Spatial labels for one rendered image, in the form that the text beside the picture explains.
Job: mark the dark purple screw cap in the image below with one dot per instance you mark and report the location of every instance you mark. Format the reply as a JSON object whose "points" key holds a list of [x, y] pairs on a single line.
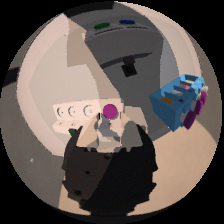
{"points": [[189, 119]]}

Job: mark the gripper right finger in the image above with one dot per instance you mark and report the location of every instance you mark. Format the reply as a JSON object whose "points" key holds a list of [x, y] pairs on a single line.
{"points": [[135, 139]]}

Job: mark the magenta round cap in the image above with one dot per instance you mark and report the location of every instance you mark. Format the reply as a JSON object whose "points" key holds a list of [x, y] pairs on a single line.
{"points": [[109, 111], [203, 97], [198, 107]]}

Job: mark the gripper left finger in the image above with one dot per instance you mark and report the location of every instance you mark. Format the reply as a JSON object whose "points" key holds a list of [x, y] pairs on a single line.
{"points": [[82, 140]]}

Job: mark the grey flat mat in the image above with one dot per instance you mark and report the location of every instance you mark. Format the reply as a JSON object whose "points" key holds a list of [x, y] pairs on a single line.
{"points": [[68, 72]]}

